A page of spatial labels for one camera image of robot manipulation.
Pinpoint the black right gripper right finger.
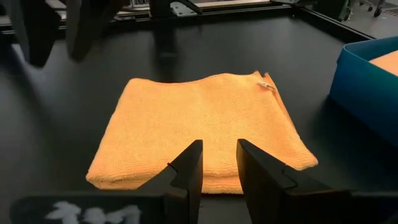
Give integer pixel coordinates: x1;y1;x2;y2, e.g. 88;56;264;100
236;138;352;224

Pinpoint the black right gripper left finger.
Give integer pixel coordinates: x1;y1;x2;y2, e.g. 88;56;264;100
136;139;204;224

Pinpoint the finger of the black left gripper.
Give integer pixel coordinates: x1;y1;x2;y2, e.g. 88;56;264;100
65;0;122;62
9;0;62;68

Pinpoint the orange microfiber towel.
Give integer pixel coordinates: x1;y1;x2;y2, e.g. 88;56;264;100
368;49;398;77
85;70;319;195

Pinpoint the teal plastic bin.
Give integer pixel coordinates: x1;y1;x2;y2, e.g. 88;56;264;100
328;35;398;147

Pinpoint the light wooden table board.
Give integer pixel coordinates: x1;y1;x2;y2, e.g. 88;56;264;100
46;0;271;12

